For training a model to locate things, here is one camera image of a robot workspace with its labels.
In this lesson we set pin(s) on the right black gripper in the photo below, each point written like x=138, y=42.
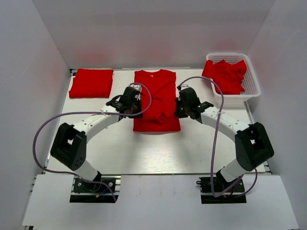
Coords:
x=179, y=114

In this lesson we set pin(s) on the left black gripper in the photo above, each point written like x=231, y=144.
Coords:
x=139, y=103

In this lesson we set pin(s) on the red t shirt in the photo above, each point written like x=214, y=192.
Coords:
x=158, y=102
x=92, y=83

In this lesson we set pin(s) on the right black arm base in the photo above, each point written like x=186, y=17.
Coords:
x=229, y=197

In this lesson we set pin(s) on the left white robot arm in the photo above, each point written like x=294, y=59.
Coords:
x=69, y=145

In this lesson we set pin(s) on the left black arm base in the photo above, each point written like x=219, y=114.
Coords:
x=83, y=192

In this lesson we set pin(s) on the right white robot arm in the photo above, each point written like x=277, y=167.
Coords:
x=252, y=144

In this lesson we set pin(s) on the red t shirts in basket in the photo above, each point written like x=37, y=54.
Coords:
x=227, y=76

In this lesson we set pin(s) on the folded red t shirt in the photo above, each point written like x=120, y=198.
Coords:
x=92, y=83

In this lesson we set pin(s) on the white plastic basket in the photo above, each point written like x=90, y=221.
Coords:
x=249, y=83

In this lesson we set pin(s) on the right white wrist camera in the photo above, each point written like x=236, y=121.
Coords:
x=182, y=87

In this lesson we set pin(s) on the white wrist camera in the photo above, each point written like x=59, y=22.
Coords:
x=182, y=87
x=136, y=87

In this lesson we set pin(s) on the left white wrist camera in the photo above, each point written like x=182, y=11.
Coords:
x=136, y=87

